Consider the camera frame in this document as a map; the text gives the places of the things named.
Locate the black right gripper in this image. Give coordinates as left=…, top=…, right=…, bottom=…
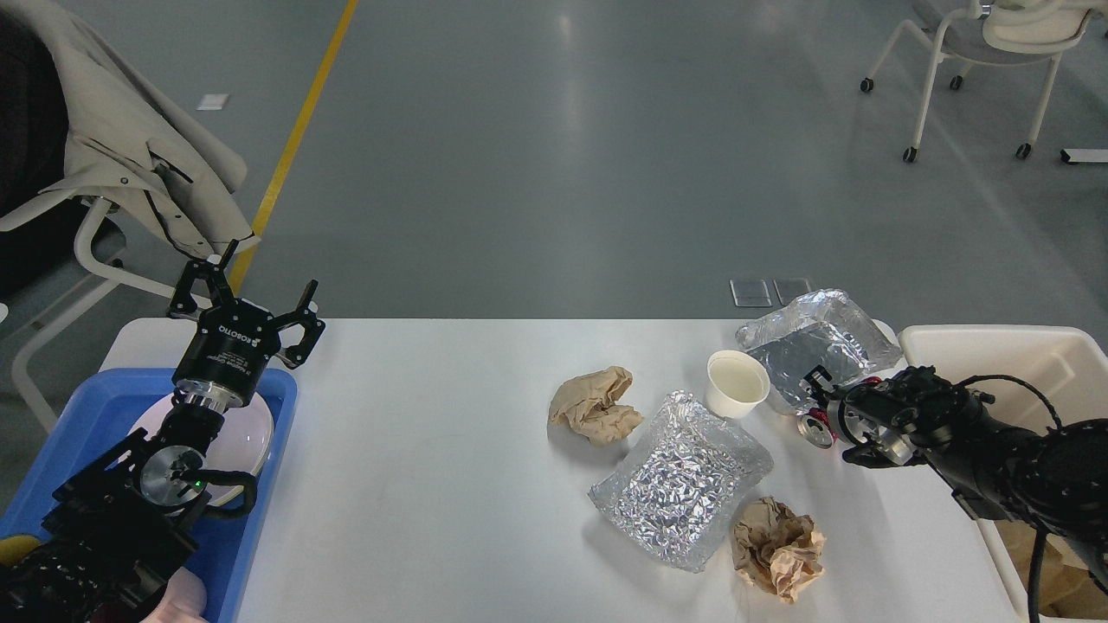
left=802, top=366, right=927, bottom=469

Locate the brown paper ball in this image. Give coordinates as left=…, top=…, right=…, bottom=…
left=547, top=364, right=645, bottom=446

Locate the white floor plate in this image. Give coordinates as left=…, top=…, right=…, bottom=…
left=196, top=93, right=230, bottom=112

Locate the red crushed can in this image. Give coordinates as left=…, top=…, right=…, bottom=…
left=798, top=377, right=882, bottom=449

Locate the teal mug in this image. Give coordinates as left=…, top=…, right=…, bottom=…
left=0, top=535, right=42, bottom=568

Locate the pink plate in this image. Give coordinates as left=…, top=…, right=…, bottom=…
left=129, top=394, right=274, bottom=505

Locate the white chair right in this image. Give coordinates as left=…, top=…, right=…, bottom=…
left=860, top=1, right=1105, bottom=164

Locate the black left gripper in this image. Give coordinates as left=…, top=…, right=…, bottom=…
left=166, top=241, right=325, bottom=409

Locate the pink mug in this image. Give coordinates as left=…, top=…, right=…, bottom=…
left=91, top=568, right=209, bottom=622

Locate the silver foil tray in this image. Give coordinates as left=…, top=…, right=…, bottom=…
left=587, top=390, right=773, bottom=573

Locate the white plastic bin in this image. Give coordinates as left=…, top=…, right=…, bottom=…
left=899, top=324, right=1107, bottom=622

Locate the brown paper wad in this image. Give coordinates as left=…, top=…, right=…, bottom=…
left=728, top=497, right=827, bottom=606

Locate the floor socket plate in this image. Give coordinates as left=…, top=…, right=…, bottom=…
left=772, top=279, right=815, bottom=306
left=729, top=279, right=773, bottom=308

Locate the brown paper bag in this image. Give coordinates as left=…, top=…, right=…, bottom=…
left=994, top=521, right=1107, bottom=620

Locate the person in dark clothes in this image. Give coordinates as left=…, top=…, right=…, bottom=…
left=1, top=16, right=88, bottom=300

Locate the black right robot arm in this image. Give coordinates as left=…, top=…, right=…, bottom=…
left=803, top=366, right=1107, bottom=590

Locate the blue plastic tray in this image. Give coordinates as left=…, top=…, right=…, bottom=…
left=1, top=368, right=298, bottom=622

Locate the floor socket plate left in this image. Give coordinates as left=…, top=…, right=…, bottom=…
left=729, top=279, right=773, bottom=308

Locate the floor socket plate right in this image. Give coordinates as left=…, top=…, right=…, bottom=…
left=772, top=279, right=815, bottom=306

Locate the white paper cup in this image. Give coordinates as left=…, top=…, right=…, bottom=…
left=705, top=350, right=771, bottom=421

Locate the white table foot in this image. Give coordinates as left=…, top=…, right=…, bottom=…
left=1060, top=147, right=1108, bottom=165

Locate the silver foil bag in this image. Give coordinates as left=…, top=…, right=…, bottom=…
left=735, top=289, right=903, bottom=413

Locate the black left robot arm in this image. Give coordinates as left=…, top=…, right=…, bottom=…
left=3, top=254, right=325, bottom=622

